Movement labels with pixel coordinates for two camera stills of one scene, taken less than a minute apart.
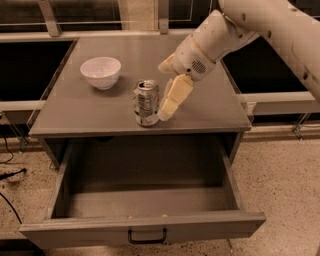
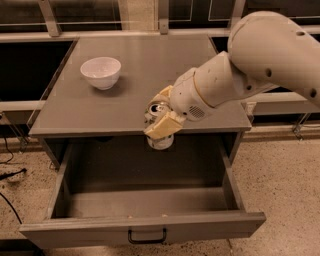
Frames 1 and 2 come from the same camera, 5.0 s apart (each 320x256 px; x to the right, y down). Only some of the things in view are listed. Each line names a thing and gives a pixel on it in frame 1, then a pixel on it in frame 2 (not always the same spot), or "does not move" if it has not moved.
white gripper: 189,59 → 189,96
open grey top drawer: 183,185 does not move
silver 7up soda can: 146,102 → 153,114
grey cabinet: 90,99 does not move
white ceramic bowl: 102,72 does not move
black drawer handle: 149,241 does not move
